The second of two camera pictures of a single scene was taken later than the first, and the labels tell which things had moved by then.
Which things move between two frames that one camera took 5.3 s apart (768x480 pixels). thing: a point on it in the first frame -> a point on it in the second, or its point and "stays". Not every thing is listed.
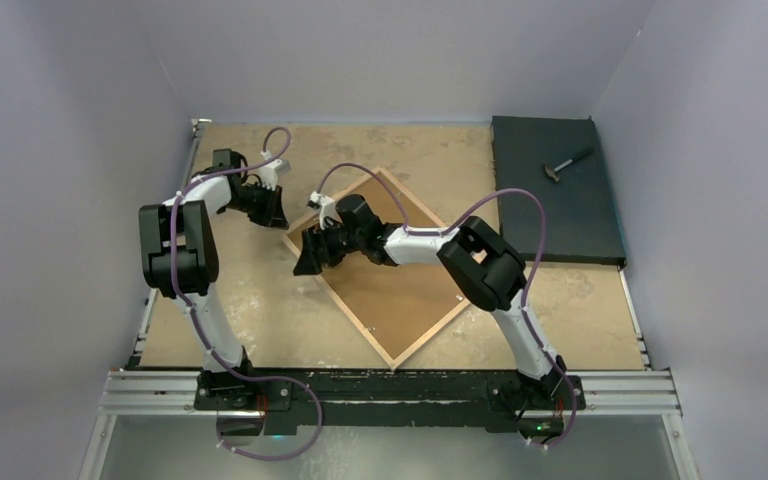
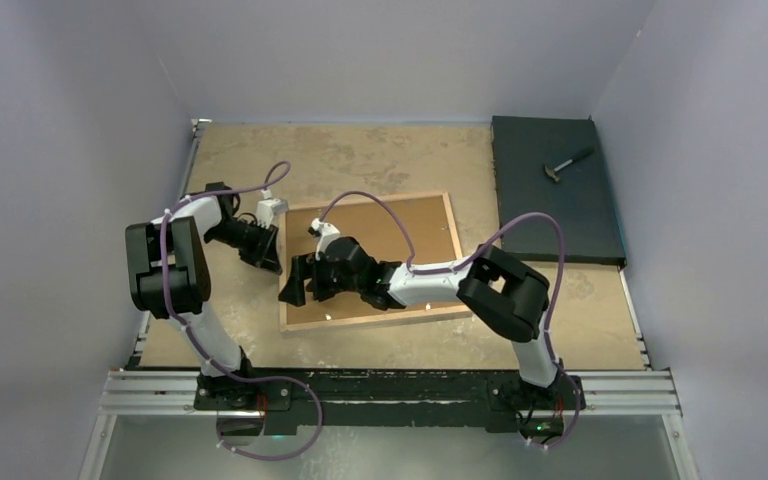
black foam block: [561, 160] stays
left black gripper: [273, 214] -> [270, 260]
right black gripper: [317, 253] -> [313, 268]
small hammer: [552, 172] stays
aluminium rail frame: [136, 391] stays
